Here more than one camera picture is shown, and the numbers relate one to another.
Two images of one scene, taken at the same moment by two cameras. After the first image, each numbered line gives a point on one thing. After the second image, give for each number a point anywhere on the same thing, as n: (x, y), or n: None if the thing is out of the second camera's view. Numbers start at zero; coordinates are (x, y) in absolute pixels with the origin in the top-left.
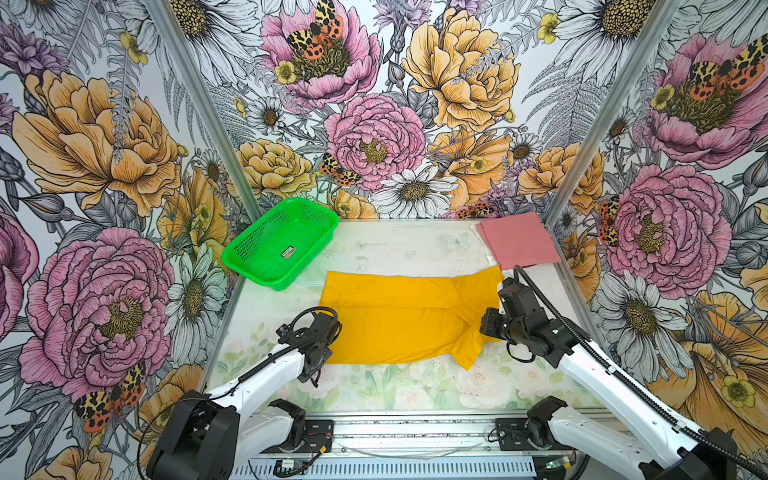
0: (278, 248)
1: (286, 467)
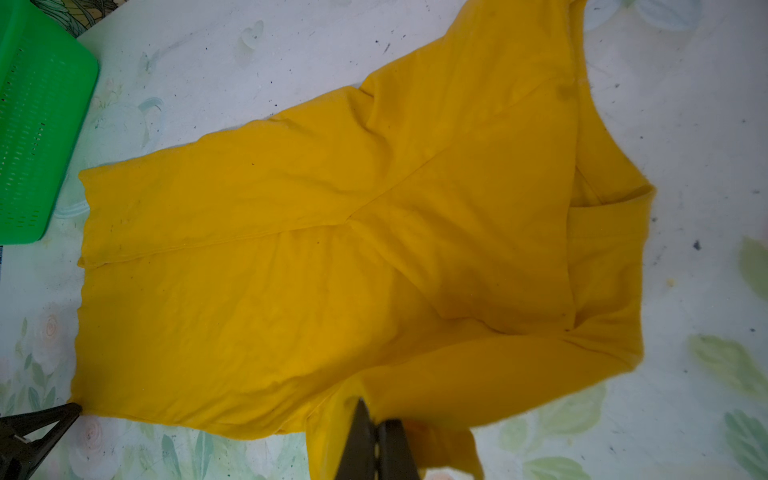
0: (47, 79)
1: None
